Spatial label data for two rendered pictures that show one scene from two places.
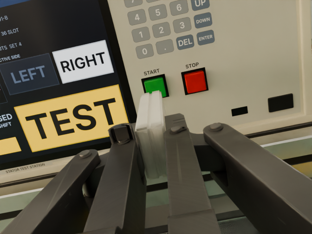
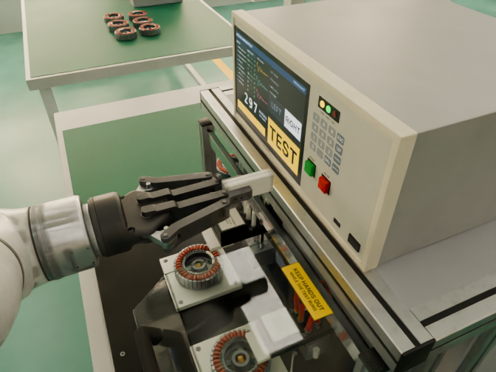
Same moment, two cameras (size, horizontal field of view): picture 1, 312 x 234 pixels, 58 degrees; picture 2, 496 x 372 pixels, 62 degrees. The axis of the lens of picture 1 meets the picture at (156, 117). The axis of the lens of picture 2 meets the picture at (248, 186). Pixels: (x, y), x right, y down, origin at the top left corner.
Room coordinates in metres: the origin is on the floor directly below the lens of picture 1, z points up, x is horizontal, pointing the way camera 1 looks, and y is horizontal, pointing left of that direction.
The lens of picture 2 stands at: (-0.04, -0.38, 1.54)
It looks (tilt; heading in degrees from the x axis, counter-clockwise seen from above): 39 degrees down; 62
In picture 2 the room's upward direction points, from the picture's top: straight up
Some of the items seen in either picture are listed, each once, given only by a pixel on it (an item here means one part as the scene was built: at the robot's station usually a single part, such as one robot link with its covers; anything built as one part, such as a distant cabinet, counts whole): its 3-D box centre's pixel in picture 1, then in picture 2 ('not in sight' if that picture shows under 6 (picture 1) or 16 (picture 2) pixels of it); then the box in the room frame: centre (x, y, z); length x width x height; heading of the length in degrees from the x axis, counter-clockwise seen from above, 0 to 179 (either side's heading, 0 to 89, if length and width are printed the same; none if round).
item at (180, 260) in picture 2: not in sight; (198, 266); (0.15, 0.21, 0.80); 0.11 x 0.11 x 0.04
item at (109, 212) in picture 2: not in sight; (131, 218); (0.01, 0.01, 1.18); 0.09 x 0.08 x 0.07; 176
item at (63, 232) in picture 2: not in sight; (69, 235); (-0.07, 0.02, 1.18); 0.09 x 0.06 x 0.09; 86
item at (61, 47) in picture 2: not in sight; (126, 63); (0.51, 2.44, 0.37); 1.85 x 1.10 x 0.75; 86
